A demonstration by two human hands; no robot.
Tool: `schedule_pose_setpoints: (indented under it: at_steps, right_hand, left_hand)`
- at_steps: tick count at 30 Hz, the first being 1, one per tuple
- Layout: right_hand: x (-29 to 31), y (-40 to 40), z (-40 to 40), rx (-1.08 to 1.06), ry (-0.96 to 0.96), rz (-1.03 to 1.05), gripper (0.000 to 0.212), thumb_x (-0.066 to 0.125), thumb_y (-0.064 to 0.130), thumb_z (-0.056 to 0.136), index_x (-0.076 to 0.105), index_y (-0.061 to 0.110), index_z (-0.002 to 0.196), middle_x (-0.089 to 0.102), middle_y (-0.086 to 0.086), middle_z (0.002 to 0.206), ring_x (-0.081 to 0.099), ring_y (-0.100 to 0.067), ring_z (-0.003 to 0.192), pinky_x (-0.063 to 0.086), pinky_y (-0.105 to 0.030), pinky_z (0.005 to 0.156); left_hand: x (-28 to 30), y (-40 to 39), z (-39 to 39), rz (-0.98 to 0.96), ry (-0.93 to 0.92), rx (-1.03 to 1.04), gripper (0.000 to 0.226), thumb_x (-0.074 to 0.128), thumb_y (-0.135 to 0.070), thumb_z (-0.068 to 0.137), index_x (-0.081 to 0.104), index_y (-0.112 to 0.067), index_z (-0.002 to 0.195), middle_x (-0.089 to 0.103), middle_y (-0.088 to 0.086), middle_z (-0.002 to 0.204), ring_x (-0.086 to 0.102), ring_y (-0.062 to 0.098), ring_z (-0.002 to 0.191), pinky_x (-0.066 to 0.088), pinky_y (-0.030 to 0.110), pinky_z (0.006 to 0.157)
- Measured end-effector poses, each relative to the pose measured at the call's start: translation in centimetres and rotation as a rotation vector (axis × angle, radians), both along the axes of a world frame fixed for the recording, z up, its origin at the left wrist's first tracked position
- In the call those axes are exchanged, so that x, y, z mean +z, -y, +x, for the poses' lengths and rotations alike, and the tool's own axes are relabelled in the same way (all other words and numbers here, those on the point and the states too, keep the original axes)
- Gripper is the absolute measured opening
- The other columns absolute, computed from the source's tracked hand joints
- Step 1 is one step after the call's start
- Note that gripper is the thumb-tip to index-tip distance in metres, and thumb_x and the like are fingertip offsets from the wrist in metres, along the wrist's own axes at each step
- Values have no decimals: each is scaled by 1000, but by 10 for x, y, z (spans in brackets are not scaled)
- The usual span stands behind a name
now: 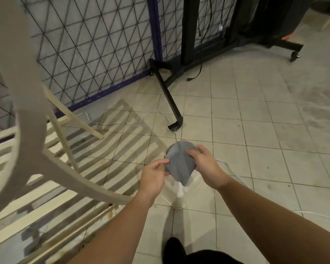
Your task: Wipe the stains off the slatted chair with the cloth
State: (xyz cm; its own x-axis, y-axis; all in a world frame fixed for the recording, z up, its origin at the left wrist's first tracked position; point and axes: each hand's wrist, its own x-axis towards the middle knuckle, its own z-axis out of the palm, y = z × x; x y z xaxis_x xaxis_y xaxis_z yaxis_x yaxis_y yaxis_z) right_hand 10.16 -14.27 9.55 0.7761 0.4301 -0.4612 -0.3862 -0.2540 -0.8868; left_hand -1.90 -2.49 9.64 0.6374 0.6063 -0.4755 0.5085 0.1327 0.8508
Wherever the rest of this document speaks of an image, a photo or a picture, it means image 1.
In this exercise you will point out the person's right hand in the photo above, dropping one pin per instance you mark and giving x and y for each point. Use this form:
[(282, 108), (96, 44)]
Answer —
[(209, 169)]

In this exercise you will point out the person's left hand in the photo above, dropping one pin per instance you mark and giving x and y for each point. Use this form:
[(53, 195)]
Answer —
[(151, 180)]

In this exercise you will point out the person's right thumb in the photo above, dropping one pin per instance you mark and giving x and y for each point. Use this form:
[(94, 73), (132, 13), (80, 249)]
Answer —
[(193, 153)]

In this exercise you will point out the person's left thumb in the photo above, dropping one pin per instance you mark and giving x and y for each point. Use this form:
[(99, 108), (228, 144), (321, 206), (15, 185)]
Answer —
[(161, 162)]

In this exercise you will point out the grey cloth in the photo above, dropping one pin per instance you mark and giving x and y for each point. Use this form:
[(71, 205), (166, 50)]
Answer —
[(180, 162)]

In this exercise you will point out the person's right forearm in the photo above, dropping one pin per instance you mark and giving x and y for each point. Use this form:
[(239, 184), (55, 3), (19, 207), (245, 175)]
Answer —
[(277, 225)]

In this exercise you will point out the person's left forearm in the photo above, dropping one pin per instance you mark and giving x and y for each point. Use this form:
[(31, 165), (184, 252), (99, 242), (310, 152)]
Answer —
[(118, 230)]

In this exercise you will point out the white translucent fabric piece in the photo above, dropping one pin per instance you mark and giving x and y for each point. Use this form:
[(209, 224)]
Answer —
[(181, 195)]

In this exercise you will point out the black wheeled stand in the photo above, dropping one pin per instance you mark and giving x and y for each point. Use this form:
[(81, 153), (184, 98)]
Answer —
[(169, 96)]

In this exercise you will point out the person's black clothing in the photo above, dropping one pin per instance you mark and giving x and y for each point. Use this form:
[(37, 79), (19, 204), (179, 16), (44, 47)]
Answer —
[(200, 255)]

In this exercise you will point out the large blue framed mesh panel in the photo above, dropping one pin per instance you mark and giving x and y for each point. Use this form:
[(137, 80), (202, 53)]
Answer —
[(93, 43)]

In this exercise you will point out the narrow blue framed mesh panel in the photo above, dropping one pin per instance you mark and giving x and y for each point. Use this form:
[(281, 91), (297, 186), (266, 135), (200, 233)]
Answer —
[(209, 16)]

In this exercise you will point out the black wheeled equipment cart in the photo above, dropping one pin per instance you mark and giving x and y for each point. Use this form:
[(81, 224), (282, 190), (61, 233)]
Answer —
[(266, 21)]

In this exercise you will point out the cream metal slatted frame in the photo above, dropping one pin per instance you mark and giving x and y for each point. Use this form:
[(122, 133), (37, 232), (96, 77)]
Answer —
[(30, 162)]

